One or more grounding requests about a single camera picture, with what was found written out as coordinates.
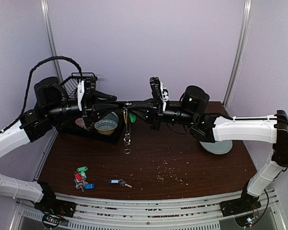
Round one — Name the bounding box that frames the green key tag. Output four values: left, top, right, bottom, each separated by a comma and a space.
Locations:
129, 113, 136, 123
77, 166, 88, 173

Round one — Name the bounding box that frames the blue key tag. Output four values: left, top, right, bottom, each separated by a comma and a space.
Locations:
109, 179, 120, 184
84, 184, 95, 190

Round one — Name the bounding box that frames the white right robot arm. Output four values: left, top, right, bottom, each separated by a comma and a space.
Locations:
127, 84, 288, 212

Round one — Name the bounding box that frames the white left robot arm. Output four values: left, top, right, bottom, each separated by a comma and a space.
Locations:
0, 76, 120, 213

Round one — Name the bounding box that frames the silver keys bunch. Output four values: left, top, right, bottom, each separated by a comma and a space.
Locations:
74, 179, 88, 192

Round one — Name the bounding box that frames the red patterned bowl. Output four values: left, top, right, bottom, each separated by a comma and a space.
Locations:
75, 118, 86, 128

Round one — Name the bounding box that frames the light blue bowl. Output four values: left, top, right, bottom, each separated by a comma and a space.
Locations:
104, 112, 119, 124

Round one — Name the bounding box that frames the yellow blue patterned bowl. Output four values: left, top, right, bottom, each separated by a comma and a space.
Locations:
94, 119, 118, 136

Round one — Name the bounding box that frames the silver key on blue tag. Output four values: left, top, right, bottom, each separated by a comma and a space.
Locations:
120, 180, 132, 188

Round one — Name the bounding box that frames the light blue flower plate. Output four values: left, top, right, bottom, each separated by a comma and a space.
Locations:
199, 140, 233, 155

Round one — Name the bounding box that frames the black wire dish rack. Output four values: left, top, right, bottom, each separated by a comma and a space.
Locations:
55, 72, 125, 145

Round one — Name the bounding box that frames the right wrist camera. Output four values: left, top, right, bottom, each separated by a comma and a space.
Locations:
149, 77, 169, 112

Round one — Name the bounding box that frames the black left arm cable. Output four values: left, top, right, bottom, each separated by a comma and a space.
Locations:
0, 56, 84, 135

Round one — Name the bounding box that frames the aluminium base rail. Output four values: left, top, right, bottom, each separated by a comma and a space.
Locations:
10, 189, 287, 230

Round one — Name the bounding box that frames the left aluminium wall post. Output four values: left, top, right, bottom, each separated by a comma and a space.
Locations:
40, 0, 63, 82

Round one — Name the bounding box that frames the aluminium wall post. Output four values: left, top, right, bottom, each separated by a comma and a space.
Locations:
40, 0, 63, 82
223, 0, 253, 111

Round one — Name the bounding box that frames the right aluminium wall post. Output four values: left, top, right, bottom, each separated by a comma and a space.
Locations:
223, 0, 253, 111

